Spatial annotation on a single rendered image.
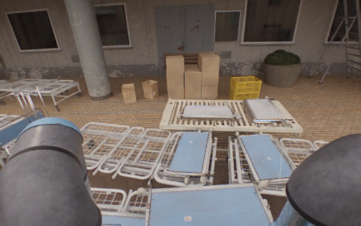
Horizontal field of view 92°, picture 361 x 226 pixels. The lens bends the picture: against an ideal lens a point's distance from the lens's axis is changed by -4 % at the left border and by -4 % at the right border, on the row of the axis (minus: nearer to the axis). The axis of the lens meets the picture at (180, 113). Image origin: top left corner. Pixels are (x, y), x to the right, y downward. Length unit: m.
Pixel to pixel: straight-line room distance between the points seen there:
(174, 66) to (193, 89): 0.69
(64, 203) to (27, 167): 0.07
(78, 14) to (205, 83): 3.21
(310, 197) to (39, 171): 0.42
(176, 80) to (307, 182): 4.00
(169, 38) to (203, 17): 1.25
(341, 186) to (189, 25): 6.27
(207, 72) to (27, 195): 4.12
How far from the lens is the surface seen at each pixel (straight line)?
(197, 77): 4.28
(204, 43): 6.51
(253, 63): 6.93
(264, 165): 2.08
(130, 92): 4.77
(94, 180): 2.84
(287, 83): 6.10
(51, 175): 0.32
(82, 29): 5.02
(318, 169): 0.38
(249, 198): 1.35
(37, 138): 0.38
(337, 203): 0.38
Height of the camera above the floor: 1.90
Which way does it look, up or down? 28 degrees down
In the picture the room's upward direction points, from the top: 2 degrees counter-clockwise
